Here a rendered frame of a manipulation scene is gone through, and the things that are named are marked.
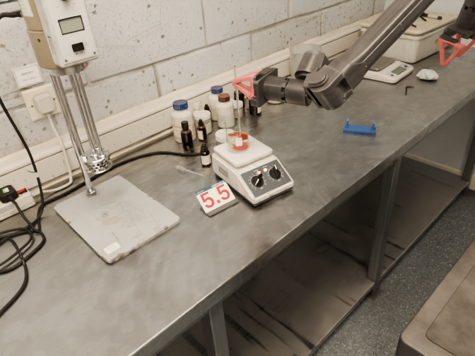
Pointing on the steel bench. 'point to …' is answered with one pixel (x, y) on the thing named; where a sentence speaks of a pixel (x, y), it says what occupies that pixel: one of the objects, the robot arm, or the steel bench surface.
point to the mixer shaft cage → (97, 155)
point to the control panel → (265, 178)
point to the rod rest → (360, 128)
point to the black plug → (8, 193)
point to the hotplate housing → (226, 171)
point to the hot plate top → (256, 150)
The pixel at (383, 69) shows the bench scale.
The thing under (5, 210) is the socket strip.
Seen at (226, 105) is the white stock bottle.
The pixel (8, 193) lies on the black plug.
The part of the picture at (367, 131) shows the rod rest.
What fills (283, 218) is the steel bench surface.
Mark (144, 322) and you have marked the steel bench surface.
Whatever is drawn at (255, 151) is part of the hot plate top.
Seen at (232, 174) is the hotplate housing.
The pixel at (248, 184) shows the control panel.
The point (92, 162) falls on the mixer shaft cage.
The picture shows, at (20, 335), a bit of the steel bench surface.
